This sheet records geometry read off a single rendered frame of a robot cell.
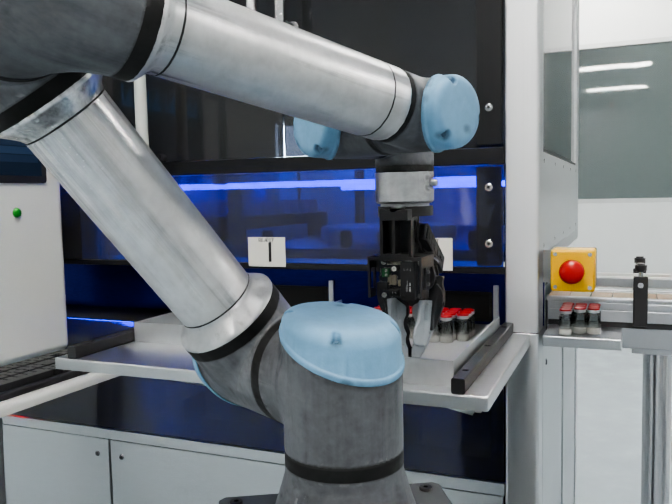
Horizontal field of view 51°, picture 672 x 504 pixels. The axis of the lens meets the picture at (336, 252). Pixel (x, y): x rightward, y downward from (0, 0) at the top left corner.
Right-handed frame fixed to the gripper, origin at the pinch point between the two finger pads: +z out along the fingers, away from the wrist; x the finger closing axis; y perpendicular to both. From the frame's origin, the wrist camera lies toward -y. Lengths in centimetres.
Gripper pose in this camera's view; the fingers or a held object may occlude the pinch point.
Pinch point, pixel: (412, 354)
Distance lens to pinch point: 95.6
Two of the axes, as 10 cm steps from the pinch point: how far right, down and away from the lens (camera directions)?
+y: -3.9, 0.9, -9.2
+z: 0.2, 10.0, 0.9
